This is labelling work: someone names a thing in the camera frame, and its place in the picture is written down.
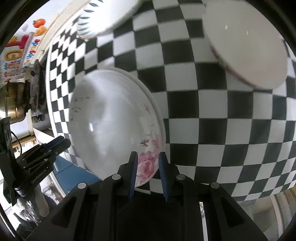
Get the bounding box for black white checkered mat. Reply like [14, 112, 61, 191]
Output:
[47, 1, 295, 200]

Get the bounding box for leaf pattern white bowl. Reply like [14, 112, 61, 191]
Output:
[76, 0, 153, 40]

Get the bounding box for white bowl red rim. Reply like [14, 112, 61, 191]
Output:
[202, 1, 288, 89]

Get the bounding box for black glass gas stove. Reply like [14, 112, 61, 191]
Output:
[29, 60, 48, 123]

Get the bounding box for black cable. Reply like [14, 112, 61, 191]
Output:
[9, 131, 23, 156]

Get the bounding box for white plate pink roses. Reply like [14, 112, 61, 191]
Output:
[68, 69, 163, 187]

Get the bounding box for stainless steel pot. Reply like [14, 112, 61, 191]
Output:
[1, 81, 31, 124]

